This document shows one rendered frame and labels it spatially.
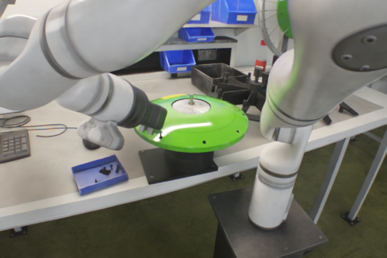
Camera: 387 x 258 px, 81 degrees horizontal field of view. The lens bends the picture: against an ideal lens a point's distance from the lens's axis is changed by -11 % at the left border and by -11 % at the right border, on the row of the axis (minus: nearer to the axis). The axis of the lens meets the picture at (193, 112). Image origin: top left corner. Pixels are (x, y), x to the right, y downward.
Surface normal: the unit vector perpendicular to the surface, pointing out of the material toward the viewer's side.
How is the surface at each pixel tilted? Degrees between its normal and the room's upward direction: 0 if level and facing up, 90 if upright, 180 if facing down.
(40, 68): 109
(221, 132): 24
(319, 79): 147
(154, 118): 79
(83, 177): 0
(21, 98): 126
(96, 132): 49
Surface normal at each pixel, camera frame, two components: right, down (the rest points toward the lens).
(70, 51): -0.25, 0.64
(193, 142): 0.06, -0.64
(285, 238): 0.04, -0.90
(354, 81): 0.04, 0.98
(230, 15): 0.40, 0.55
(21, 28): 0.36, -0.25
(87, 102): 0.59, 0.68
